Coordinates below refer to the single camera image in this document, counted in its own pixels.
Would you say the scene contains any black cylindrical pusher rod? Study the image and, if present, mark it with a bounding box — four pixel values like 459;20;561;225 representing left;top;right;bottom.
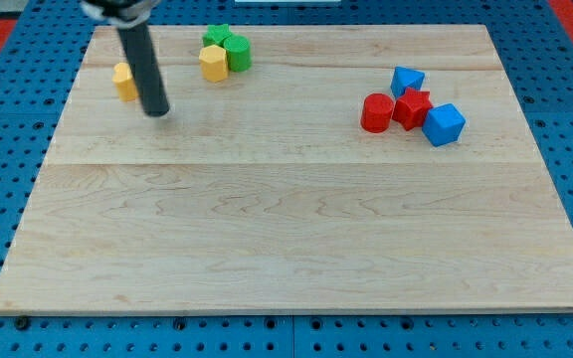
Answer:
117;23;170;117

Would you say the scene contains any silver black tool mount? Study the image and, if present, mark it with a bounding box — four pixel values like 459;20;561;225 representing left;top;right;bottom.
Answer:
81;0;160;27

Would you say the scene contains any yellow heart block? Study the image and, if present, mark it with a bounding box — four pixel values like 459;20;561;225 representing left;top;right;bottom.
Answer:
111;62;138;101

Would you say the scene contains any yellow hexagon block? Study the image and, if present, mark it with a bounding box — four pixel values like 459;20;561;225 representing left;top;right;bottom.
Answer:
199;45;229;83

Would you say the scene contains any green star block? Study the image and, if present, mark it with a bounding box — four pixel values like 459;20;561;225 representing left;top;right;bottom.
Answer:
202;24;233;48

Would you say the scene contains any green cylinder block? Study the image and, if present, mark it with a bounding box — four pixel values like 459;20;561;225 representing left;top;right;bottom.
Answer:
223;35;252;73

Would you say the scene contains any light wooden board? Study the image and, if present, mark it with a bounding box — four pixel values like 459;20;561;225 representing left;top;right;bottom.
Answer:
0;25;573;316

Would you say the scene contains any red cylinder block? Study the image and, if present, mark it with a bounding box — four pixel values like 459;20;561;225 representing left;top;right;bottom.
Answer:
360;92;395;133

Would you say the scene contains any blue triangle block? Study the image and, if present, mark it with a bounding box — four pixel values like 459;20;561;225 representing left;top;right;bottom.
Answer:
390;66;425;98

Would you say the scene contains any red star block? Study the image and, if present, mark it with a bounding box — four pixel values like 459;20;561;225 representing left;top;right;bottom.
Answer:
392;88;433;131

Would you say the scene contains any blue cube block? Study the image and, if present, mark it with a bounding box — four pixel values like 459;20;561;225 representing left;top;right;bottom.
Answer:
422;103;467;147

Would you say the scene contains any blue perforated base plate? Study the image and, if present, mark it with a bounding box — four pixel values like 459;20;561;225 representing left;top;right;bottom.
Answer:
0;0;573;357

